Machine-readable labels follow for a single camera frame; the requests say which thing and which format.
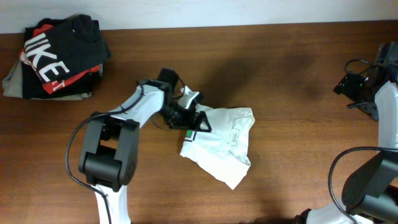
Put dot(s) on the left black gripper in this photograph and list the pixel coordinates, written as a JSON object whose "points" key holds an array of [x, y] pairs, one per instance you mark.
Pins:
{"points": [[185, 119]]}

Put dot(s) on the white t-shirt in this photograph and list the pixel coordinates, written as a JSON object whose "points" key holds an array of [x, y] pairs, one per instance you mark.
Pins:
{"points": [[223, 152]]}

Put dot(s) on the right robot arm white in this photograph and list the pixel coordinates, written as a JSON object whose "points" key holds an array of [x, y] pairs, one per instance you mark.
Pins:
{"points": [[368, 195]]}

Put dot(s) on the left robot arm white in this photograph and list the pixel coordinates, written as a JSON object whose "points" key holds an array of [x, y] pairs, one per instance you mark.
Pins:
{"points": [[110, 148]]}

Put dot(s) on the black Nike t-shirt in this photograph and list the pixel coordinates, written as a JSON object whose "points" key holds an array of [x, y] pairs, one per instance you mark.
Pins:
{"points": [[66, 49]]}

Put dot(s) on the black folded garment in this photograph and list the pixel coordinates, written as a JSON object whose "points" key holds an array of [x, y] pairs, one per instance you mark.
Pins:
{"points": [[31, 87]]}

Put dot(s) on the grey folded garment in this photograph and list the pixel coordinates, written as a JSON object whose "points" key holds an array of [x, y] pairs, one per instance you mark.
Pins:
{"points": [[12, 86]]}

